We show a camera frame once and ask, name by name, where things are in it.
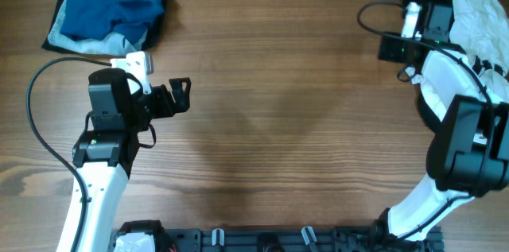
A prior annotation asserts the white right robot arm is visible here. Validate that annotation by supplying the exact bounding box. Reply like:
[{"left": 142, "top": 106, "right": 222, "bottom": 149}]
[{"left": 369, "top": 2, "right": 508, "bottom": 246}]

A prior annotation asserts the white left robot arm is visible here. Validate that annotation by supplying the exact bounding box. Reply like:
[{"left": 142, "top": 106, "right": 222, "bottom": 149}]
[{"left": 57, "top": 68, "right": 191, "bottom": 251}]

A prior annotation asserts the white Puma t-shirt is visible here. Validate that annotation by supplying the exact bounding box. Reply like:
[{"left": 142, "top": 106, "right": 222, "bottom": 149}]
[{"left": 408, "top": 0, "right": 508, "bottom": 123}]

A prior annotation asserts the black folded garment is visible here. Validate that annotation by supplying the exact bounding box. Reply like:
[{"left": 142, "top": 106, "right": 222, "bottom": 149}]
[{"left": 41, "top": 0, "right": 169, "bottom": 56}]

